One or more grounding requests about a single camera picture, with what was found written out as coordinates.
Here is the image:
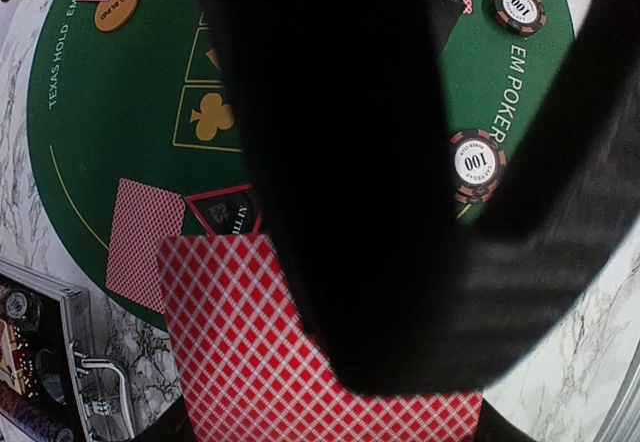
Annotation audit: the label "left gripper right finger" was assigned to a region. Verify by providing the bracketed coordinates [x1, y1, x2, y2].
[477, 400, 535, 442]

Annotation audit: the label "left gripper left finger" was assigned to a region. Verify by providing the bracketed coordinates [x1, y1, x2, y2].
[134, 397, 193, 442]

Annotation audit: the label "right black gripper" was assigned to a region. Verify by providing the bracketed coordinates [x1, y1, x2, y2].
[201, 0, 639, 395]

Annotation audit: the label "red-backed card deck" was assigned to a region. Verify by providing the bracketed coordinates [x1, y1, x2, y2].
[157, 235, 482, 441]

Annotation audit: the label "black chip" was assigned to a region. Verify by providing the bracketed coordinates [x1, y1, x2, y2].
[490, 0, 547, 37]
[450, 129, 507, 205]

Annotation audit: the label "triangular all-in button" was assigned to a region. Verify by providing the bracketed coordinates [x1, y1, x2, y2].
[185, 185, 263, 235]

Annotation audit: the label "orange big blind button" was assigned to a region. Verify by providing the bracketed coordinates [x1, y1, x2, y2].
[94, 0, 139, 33]

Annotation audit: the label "aluminium poker case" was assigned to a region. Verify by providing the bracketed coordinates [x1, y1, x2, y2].
[1, 261, 138, 441]

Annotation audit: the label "black dealer button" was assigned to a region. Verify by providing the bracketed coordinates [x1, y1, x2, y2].
[35, 349, 66, 406]

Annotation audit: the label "left chip row in case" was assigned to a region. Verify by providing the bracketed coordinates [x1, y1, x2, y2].
[1, 382, 75, 442]

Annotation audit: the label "chip row in case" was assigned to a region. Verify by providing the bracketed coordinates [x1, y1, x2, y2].
[1, 285, 42, 332]
[1, 382, 75, 442]

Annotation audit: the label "dice in case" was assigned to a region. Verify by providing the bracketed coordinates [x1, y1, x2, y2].
[12, 327, 38, 398]

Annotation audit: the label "card deck in case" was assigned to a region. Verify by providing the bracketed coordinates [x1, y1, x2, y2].
[0, 321, 26, 395]

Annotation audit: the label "right chip row in case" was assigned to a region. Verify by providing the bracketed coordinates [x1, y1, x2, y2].
[1, 285, 42, 332]

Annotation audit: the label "round green poker mat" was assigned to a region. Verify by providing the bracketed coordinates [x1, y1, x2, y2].
[26, 0, 574, 328]

